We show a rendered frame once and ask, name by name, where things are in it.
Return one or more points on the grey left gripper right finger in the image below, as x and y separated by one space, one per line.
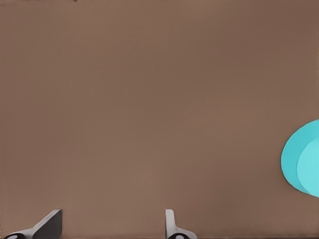
171 225

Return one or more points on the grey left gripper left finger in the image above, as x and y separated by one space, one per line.
47 226

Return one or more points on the blue plate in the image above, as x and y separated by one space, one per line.
302 159

